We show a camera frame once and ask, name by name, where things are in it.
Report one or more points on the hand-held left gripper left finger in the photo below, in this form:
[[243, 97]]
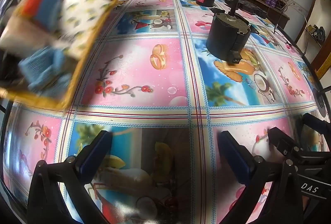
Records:
[[93, 154]]

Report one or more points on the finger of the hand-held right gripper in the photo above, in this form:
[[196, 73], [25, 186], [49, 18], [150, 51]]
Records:
[[316, 123], [281, 142]]

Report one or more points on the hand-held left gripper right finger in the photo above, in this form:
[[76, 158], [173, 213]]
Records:
[[235, 162]]

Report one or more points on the yellow cardboard box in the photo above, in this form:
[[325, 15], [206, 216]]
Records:
[[77, 76]]

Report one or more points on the printed tablecloth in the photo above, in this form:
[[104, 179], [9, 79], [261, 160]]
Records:
[[144, 71]]

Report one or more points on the blue cloth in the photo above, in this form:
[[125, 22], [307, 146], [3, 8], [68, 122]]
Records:
[[44, 69]]

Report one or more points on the black electric motor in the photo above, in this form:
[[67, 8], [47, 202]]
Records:
[[227, 32]]

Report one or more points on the black plastic tool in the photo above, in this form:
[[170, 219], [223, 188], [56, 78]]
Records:
[[250, 7]]

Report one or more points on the lemon print tissue pack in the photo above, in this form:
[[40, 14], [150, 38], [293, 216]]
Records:
[[82, 9]]

